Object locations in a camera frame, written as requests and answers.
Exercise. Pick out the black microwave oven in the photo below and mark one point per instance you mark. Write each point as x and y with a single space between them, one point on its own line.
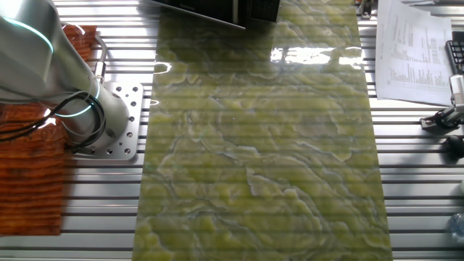
224 10

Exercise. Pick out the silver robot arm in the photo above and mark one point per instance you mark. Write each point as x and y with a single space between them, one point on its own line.
40 65

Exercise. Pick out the green marble pattern mat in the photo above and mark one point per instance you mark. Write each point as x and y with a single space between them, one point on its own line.
261 163

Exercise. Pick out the printed white paper sheet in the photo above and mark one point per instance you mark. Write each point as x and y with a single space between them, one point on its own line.
409 54

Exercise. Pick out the wood pattern mat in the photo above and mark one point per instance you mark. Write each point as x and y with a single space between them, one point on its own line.
29 181

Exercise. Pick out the black round object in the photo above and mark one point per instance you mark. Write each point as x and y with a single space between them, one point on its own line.
454 145

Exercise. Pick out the black keyboard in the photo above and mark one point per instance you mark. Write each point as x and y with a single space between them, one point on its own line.
456 56

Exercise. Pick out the clear plastic water bottle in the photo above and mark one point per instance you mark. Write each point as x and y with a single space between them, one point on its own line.
458 226

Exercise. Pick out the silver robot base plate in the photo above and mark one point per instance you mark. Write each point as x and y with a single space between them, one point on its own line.
132 119

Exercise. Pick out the small metal bracket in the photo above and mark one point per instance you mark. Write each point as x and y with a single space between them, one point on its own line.
365 9

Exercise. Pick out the silver depth camera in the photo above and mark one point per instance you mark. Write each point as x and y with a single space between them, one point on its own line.
457 88

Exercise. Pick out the aluminium frame rail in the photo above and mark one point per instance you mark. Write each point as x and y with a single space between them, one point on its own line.
438 6

